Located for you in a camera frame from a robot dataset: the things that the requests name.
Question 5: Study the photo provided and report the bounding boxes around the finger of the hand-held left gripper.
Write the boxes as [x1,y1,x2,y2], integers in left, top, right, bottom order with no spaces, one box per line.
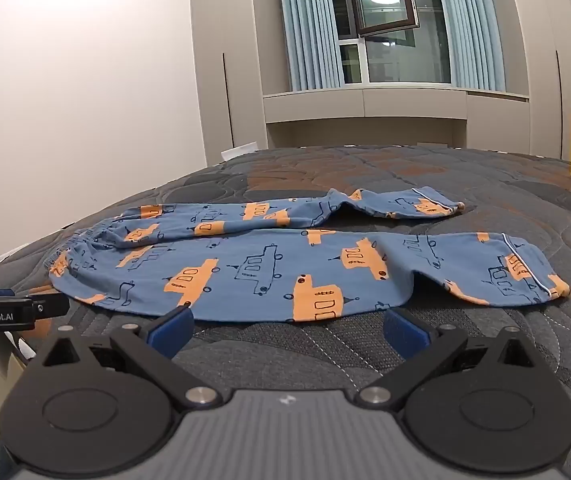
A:
[32,294,69,319]

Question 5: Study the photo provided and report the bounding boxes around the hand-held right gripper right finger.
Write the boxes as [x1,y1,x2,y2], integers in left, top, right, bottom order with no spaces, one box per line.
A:
[355,307,535,411]

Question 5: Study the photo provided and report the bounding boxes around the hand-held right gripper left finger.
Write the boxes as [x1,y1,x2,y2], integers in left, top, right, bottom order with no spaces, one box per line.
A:
[40,304,226,411]

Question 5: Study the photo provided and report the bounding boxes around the blue pants with orange print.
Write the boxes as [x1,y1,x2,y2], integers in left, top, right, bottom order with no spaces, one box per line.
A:
[48,186,571,324]

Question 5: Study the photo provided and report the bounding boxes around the grey and orange quilted mattress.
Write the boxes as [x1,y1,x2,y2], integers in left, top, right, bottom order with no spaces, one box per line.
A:
[0,145,571,480]

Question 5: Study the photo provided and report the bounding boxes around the white paper sheet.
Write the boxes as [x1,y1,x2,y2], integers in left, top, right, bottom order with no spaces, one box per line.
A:
[220,142,257,159]

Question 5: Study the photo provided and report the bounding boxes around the window with open sash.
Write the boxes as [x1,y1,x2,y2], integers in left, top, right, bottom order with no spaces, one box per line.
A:
[326,0,452,86]

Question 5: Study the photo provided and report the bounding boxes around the beige built-in cabinet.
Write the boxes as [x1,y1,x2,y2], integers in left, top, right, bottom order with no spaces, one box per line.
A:
[189,0,571,162]

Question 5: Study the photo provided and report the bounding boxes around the blue curtain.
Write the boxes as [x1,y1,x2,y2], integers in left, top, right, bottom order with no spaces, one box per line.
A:
[276,0,345,93]
[433,0,507,93]

